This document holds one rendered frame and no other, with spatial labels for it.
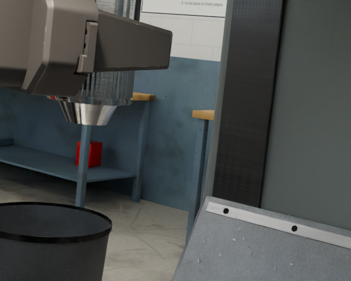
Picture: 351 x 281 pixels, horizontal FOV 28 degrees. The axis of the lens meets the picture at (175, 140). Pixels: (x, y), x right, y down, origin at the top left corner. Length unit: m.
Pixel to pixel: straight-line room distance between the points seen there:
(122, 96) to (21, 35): 0.08
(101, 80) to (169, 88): 5.25
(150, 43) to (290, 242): 0.40
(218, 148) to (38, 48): 0.48
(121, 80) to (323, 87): 0.38
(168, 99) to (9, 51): 5.31
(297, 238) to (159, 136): 4.98
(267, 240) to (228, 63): 0.19
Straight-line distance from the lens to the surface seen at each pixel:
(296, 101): 0.73
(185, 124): 5.51
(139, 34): 0.36
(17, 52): 0.32
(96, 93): 0.36
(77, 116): 0.37
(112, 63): 0.35
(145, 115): 5.60
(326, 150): 0.71
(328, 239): 0.71
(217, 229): 0.76
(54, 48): 0.31
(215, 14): 5.41
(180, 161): 5.56
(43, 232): 2.68
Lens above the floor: 1.23
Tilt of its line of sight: 7 degrees down
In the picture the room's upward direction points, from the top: 6 degrees clockwise
